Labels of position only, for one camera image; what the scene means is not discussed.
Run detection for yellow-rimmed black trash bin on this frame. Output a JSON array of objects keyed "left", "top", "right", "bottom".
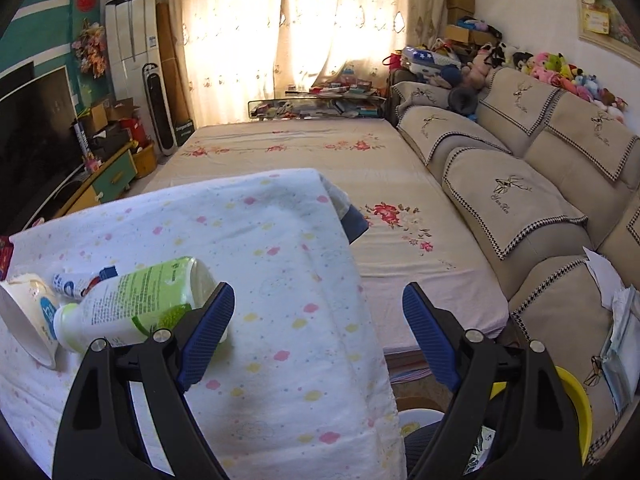
[{"left": 399, "top": 365, "right": 595, "bottom": 476}]

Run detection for framed floral picture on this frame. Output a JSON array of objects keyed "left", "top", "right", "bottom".
[{"left": 577, "top": 0, "right": 639, "bottom": 65}]

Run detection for glass tray with clutter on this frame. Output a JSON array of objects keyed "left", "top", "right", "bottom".
[{"left": 247, "top": 79, "right": 385, "bottom": 120}]

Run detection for green white drink bottle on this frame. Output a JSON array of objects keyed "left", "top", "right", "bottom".
[{"left": 53, "top": 257, "right": 218, "bottom": 353}]

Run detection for cream window curtains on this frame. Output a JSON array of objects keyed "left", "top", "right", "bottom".
[{"left": 160, "top": 0, "right": 445, "bottom": 127}]

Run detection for white papers on sofa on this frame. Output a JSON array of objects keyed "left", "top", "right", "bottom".
[{"left": 582, "top": 247, "right": 625, "bottom": 311}]

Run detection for light blue folder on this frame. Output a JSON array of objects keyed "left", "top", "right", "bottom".
[{"left": 600, "top": 286, "right": 640, "bottom": 413}]

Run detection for beige sofa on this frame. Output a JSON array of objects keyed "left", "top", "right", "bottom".
[{"left": 396, "top": 93, "right": 639, "bottom": 464}]

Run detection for artificial flower bouquet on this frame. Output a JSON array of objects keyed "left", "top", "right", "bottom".
[{"left": 72, "top": 18, "right": 107, "bottom": 79}]

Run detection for white dotted tablecloth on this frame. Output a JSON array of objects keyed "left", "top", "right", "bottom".
[{"left": 1, "top": 169, "right": 406, "bottom": 479}]

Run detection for pile of plush toys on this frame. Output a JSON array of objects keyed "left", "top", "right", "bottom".
[{"left": 461, "top": 42, "right": 627, "bottom": 134}]

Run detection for black flat television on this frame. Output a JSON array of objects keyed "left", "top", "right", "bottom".
[{"left": 0, "top": 66, "right": 81, "bottom": 235}]

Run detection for black tower fan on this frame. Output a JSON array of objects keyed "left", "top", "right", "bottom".
[{"left": 142, "top": 63, "right": 177, "bottom": 156}]

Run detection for floral beige bed sheet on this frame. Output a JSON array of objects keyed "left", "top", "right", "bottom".
[{"left": 145, "top": 119, "right": 508, "bottom": 353}]

